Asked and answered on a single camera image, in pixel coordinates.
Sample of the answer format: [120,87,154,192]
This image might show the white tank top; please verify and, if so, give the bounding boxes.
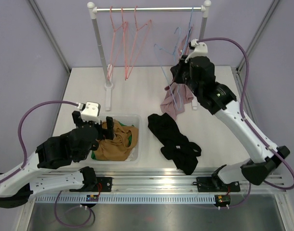
[125,148,135,162]

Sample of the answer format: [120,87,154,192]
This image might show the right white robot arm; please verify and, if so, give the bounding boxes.
[171,55,290,191]

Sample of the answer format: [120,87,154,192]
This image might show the blue hanger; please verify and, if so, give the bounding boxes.
[180,8,194,56]
[153,27,182,111]

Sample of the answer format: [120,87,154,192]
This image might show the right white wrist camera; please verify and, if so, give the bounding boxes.
[185,39,208,63]

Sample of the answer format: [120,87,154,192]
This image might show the pink wire hanger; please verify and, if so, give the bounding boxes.
[107,6,127,81]

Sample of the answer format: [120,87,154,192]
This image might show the white metal clothes rack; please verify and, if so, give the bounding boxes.
[87,0,212,111]

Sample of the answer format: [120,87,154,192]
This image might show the aluminium mounting rail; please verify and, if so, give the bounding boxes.
[38,167,287,194]

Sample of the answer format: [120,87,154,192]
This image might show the brown tank top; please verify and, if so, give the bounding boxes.
[94,119,139,161]

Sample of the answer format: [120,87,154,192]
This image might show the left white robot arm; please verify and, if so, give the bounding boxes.
[0,111,114,208]

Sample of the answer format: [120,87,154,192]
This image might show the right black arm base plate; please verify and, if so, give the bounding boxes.
[192,176,241,193]

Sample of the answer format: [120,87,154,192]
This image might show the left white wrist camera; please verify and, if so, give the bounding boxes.
[77,102,101,123]

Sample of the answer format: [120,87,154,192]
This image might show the black tank top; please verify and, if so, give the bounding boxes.
[147,113,201,175]

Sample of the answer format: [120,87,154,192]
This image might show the white plastic basket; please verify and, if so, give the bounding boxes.
[86,114,144,166]

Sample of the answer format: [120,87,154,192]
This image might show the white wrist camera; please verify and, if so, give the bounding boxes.
[185,39,208,63]
[77,102,101,123]

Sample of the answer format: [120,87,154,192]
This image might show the white slotted cable duct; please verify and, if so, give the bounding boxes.
[35,193,215,204]

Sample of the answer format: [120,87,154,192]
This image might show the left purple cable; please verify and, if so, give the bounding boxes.
[0,100,97,227]

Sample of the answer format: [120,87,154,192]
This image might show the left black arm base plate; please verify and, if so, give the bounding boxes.
[91,177,113,193]

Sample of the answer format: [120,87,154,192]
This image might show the pink tank top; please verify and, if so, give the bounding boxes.
[160,36,194,120]

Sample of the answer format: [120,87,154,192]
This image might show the green tank top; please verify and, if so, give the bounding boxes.
[91,122,135,160]

